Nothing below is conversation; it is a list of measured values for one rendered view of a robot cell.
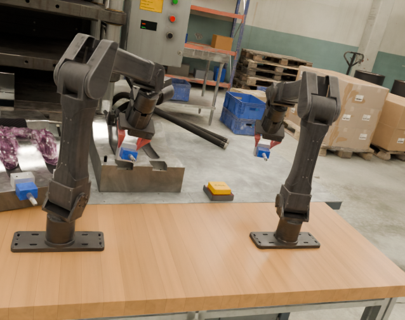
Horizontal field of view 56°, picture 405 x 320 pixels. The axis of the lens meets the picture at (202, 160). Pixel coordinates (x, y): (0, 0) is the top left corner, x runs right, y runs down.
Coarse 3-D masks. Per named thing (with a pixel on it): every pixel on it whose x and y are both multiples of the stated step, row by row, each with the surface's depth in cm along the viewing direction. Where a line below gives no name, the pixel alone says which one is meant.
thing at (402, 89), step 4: (396, 80) 705; (400, 80) 731; (396, 84) 703; (400, 84) 695; (404, 84) 689; (392, 88) 714; (396, 88) 702; (400, 88) 695; (404, 88) 690; (392, 92) 711; (396, 92) 702; (400, 92) 696; (404, 92) 691; (400, 96) 696; (404, 96) 692
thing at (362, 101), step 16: (352, 80) 483; (352, 96) 452; (368, 96) 457; (384, 96) 463; (288, 112) 569; (352, 112) 460; (368, 112) 466; (336, 128) 464; (352, 128) 470; (368, 128) 476; (336, 144) 473; (352, 144) 479; (368, 144) 485
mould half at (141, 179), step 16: (96, 128) 135; (160, 128) 145; (96, 144) 129; (160, 144) 139; (96, 160) 123; (112, 160) 117; (144, 160) 122; (160, 160) 124; (176, 160) 127; (96, 176) 121; (112, 176) 115; (128, 176) 117; (144, 176) 119; (160, 176) 121; (176, 176) 123
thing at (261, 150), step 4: (260, 144) 141; (264, 144) 141; (268, 144) 141; (256, 148) 141; (260, 148) 139; (264, 148) 140; (268, 148) 141; (256, 152) 140; (260, 152) 137; (264, 152) 137; (268, 152) 137; (256, 156) 142; (260, 156) 138; (264, 156) 134; (268, 156) 138; (264, 160) 133
